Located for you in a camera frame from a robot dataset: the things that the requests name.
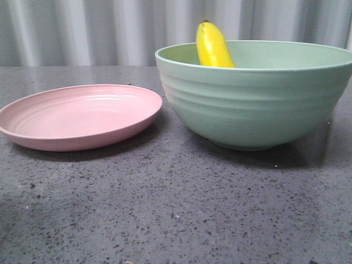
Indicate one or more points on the pink plate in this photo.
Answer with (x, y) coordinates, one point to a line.
(79, 117)

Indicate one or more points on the yellow banana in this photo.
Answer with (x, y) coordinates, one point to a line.
(211, 46)

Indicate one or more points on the green ribbed bowl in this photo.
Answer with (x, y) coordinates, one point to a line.
(277, 92)

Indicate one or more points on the grey curtain backdrop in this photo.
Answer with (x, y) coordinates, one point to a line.
(86, 33)

